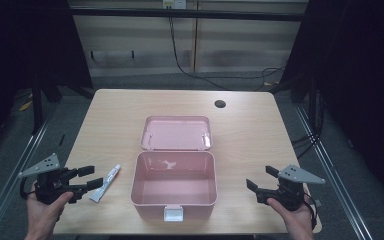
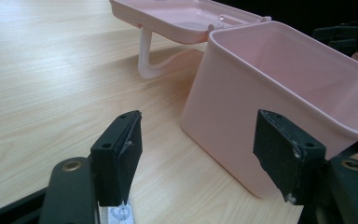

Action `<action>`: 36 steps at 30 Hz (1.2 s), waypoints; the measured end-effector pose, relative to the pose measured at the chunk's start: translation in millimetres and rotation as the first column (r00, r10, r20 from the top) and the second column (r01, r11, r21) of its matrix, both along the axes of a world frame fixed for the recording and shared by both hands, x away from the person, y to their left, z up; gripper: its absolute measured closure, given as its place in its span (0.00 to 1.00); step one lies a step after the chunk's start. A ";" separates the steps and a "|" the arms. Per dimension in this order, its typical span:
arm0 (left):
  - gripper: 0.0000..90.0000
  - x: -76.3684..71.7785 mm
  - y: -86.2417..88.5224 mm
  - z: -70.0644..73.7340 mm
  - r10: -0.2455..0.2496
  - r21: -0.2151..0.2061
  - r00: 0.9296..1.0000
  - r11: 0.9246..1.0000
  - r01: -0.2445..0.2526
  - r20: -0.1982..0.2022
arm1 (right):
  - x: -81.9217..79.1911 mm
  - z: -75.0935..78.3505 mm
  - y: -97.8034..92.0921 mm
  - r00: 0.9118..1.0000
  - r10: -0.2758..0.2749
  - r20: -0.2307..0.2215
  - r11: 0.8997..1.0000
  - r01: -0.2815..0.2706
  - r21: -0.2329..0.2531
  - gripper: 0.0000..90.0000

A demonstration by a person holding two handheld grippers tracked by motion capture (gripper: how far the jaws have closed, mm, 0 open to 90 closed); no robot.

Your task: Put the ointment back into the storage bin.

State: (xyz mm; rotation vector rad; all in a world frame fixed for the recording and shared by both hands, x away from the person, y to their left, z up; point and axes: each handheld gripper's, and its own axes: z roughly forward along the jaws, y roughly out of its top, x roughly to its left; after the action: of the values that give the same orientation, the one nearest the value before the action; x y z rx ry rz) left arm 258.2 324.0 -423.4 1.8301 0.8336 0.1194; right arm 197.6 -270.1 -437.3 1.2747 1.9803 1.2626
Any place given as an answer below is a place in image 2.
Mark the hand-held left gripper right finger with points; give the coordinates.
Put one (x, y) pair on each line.
(287, 155)

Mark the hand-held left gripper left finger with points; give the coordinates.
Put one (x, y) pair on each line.
(115, 161)

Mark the pink plastic storage box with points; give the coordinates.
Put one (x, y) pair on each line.
(261, 102)

